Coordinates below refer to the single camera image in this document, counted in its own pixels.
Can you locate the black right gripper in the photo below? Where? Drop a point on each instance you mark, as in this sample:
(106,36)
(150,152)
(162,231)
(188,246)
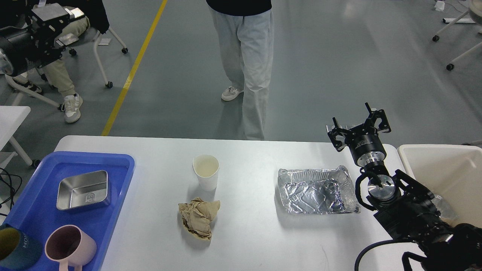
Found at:
(365,145)

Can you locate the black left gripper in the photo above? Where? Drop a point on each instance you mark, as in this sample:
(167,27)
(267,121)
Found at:
(44,25)

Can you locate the stainless steel square tray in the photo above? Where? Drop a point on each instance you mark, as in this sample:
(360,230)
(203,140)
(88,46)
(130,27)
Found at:
(84,192)

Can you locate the pink ceramic mug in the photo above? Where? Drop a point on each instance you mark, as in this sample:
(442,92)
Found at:
(68,245)

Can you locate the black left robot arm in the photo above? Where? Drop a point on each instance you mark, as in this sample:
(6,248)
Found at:
(38,44)

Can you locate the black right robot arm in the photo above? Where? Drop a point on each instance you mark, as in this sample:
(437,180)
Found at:
(402,205)

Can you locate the grey office chair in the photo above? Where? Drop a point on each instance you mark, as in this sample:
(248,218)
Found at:
(12,53)

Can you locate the seated person in khaki trousers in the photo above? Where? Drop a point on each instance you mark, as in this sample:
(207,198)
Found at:
(56,73)

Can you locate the aluminium foil container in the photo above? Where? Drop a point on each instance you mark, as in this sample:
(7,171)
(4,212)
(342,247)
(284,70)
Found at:
(317,191)

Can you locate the white plastic bin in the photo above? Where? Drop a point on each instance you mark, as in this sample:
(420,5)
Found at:
(451,171)

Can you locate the white side table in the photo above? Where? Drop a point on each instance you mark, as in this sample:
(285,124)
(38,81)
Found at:
(11,118)

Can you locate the crumpled clear plastic bag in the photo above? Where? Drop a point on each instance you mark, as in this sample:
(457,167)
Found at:
(446,211)

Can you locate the standing person in light jeans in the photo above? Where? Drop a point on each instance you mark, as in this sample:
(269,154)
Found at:
(245,30)

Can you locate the white paper cup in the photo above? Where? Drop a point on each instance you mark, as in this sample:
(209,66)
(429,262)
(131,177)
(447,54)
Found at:
(206,169)

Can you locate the crumpled brown paper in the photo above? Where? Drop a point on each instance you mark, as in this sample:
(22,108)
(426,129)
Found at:
(197,215)

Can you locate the blue plastic tray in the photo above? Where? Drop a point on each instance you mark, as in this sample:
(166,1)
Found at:
(36,214)

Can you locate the dark teal mug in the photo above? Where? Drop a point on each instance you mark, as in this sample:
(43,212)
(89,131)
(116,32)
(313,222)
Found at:
(18,251)

